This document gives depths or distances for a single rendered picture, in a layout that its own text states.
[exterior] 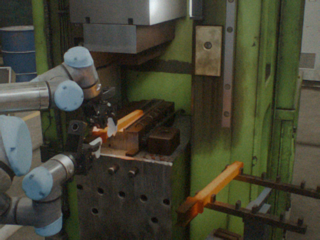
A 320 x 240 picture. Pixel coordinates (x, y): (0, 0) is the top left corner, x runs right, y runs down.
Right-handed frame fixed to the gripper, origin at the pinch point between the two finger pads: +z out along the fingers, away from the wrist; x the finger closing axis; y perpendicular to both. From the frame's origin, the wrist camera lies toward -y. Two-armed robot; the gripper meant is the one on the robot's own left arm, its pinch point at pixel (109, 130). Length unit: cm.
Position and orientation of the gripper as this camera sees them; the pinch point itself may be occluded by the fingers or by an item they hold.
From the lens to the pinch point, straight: 153.4
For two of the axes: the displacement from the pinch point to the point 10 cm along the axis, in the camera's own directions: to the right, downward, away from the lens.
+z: 1.7, 7.0, 7.0
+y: -2.9, 7.1, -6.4
